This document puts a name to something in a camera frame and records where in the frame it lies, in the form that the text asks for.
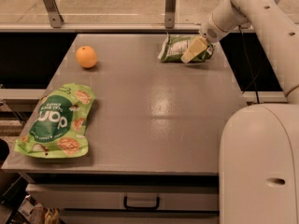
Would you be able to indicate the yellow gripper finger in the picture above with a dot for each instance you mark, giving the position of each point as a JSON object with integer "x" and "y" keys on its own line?
{"x": 198, "y": 45}

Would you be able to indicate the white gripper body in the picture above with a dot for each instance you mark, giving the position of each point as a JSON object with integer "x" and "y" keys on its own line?
{"x": 209, "y": 32}

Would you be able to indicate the green jalapeno chip bag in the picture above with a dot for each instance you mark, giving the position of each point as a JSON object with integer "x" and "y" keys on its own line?
{"x": 175, "y": 45}

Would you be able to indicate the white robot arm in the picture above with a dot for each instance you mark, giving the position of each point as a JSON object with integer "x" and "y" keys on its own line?
{"x": 259, "y": 151}

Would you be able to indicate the green rice chip bag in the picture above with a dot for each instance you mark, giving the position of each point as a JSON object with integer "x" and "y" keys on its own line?
{"x": 59, "y": 129}

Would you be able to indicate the orange fruit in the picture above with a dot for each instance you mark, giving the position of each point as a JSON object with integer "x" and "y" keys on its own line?
{"x": 86, "y": 57}

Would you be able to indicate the snack packets under table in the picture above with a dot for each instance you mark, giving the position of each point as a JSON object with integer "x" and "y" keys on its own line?
{"x": 35, "y": 213}

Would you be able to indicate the middle metal railing bracket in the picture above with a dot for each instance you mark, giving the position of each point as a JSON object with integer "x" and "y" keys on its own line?
{"x": 169, "y": 13}

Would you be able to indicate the metal railing bracket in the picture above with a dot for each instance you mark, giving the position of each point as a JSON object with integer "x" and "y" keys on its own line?
{"x": 55, "y": 18}
{"x": 169, "y": 13}

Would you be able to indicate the left metal railing bracket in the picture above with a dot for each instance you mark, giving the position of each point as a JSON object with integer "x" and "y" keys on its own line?
{"x": 55, "y": 18}

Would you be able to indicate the grey drawer with black handle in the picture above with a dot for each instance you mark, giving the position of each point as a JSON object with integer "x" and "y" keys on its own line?
{"x": 121, "y": 197}

